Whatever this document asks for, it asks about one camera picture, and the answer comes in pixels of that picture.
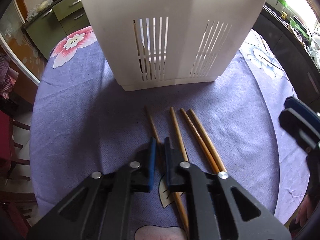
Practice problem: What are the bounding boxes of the green kitchen base cabinets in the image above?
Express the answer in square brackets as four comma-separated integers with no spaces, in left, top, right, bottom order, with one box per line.
[23,0,89,59]

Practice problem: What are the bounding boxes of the purple floral tablecloth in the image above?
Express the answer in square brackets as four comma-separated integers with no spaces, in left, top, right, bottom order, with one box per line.
[30,27,309,239]

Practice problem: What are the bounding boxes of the light brown wooden chopstick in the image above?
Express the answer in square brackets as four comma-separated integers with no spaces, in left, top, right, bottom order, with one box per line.
[189,109,227,172]

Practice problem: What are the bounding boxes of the red wooden chair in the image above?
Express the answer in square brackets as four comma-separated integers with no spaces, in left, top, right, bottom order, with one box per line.
[1,112,36,239]

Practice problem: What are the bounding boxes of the white slotted utensil holder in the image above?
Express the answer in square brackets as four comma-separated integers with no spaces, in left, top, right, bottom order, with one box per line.
[81,0,266,91]

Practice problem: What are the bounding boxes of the brown ridged wooden chopstick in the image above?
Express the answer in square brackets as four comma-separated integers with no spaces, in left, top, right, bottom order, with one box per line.
[133,20,140,56]

